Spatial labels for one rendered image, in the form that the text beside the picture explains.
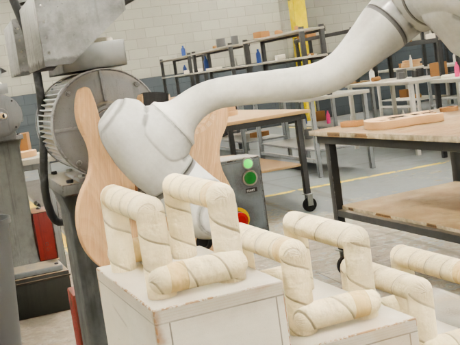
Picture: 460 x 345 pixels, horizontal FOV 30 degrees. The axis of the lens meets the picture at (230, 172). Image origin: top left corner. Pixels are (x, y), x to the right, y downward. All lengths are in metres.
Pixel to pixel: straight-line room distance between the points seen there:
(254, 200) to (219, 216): 1.14
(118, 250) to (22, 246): 4.47
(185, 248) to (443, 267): 0.33
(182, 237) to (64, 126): 0.92
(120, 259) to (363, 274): 0.30
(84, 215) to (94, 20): 0.41
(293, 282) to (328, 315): 0.06
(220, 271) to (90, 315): 1.29
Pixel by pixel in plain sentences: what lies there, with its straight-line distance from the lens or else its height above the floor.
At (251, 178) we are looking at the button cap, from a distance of 2.06.
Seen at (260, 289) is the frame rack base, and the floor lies 1.10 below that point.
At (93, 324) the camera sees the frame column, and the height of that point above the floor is 0.75.
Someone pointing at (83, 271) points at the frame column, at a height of 0.89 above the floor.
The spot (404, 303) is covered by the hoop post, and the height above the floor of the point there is 0.97.
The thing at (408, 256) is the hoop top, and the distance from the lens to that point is 1.22.
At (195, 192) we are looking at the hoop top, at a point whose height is 1.20.
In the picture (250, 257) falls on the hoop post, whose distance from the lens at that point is 1.14.
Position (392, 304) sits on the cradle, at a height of 0.97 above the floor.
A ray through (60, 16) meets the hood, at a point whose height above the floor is 1.48.
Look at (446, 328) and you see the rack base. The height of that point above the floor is 0.94.
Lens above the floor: 1.33
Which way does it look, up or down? 7 degrees down
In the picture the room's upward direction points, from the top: 8 degrees counter-clockwise
